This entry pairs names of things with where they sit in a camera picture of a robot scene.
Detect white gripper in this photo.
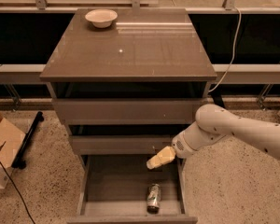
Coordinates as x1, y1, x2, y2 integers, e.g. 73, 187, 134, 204
147, 129, 203, 170

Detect green 7up can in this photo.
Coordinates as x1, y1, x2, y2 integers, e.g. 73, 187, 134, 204
147, 184, 161, 214

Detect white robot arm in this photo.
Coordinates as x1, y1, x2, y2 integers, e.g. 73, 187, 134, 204
147, 104, 280, 169

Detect grey open bottom drawer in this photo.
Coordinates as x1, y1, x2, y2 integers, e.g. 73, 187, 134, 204
66, 155, 198, 224

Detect grey middle drawer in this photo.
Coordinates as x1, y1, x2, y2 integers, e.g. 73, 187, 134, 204
69, 124, 188, 155

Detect grey drawer cabinet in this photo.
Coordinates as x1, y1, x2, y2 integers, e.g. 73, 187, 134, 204
39, 7, 217, 173

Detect grey top drawer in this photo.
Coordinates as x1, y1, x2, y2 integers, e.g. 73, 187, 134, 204
49, 81, 205, 125

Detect black bar on floor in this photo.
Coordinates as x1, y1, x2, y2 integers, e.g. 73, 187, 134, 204
12, 111, 44, 169

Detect white paper bowl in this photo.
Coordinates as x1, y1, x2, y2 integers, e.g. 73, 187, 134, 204
85, 9, 118, 28

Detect cardboard box left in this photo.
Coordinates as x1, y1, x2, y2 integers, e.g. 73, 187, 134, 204
0, 113, 25, 189

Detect black bracket behind cabinet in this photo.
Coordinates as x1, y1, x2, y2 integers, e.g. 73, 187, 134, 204
210, 90, 225, 107

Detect white cable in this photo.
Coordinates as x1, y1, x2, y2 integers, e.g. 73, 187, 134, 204
207, 7, 243, 94

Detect black cable on floor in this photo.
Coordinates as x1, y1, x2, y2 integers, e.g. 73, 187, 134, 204
0, 147, 37, 224

